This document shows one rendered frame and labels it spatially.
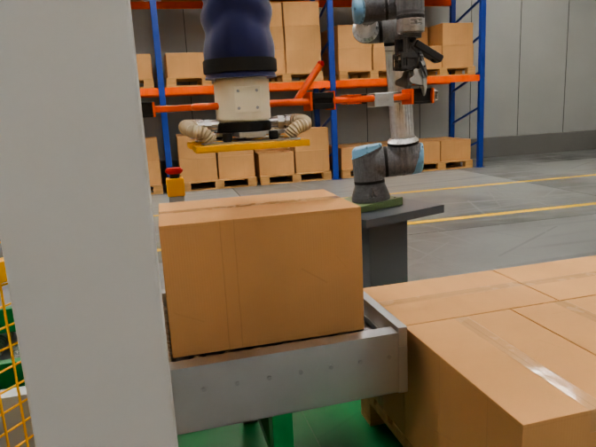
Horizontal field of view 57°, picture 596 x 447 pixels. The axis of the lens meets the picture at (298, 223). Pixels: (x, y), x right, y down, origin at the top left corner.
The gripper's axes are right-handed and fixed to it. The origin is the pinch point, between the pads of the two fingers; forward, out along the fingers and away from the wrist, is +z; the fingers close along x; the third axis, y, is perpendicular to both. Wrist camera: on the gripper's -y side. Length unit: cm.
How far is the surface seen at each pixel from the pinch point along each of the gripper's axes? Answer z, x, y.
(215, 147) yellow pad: 12, 16, 71
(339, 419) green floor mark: 127, -18, 26
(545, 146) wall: 112, -808, -706
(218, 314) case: 60, 20, 75
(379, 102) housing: 1.7, 3.8, 15.5
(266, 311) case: 62, 20, 61
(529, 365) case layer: 73, 59, -3
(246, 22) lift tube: -23, 12, 59
